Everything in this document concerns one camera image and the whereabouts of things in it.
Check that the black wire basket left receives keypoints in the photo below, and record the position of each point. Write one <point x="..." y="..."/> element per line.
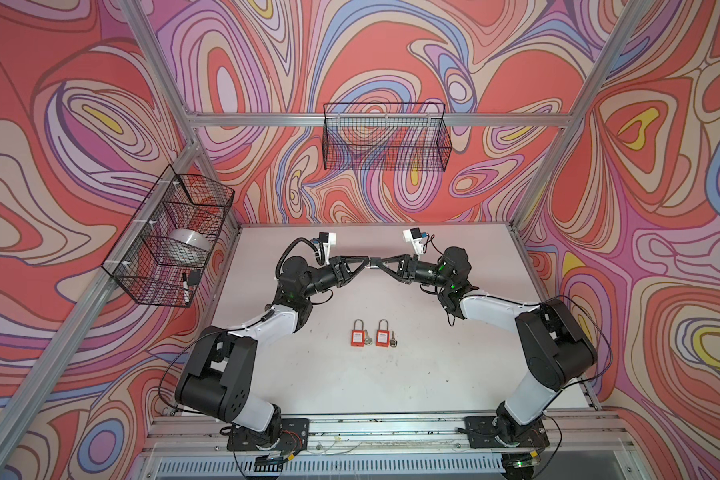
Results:
<point x="162" y="258"/>

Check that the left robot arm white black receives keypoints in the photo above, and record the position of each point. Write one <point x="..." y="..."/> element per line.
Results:
<point x="216" y="380"/>

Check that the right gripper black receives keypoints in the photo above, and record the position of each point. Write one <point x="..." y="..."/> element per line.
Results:
<point x="409" y="266"/>

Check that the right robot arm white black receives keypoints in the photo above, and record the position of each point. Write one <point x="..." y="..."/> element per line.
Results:
<point x="555" y="347"/>

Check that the red padlock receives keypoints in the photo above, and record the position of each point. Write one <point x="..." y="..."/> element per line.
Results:
<point x="383" y="334"/>
<point x="358" y="335"/>

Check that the white tape roll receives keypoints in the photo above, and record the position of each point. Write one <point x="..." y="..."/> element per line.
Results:
<point x="186" y="247"/>

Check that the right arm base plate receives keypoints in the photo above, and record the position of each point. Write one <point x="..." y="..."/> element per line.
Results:
<point x="491" y="432"/>

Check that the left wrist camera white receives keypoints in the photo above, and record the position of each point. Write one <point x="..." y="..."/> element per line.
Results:
<point x="322" y="245"/>

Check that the black wire basket back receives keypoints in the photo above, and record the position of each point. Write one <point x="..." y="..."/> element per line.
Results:
<point x="385" y="136"/>

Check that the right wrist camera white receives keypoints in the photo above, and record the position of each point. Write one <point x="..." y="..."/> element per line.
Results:
<point x="418" y="239"/>

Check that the black wire basket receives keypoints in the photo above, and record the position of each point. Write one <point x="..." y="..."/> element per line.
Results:
<point x="162" y="258"/>
<point x="385" y="136"/>

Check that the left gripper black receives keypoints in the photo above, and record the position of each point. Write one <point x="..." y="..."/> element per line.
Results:
<point x="341" y="275"/>

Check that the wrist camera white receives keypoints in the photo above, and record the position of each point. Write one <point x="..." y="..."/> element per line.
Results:
<point x="322" y="245"/>
<point x="418" y="239"/>

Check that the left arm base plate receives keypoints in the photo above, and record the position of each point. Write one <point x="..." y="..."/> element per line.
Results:
<point x="287" y="435"/>

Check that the aluminium front rail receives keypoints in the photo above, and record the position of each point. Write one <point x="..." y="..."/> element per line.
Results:
<point x="429" y="432"/>

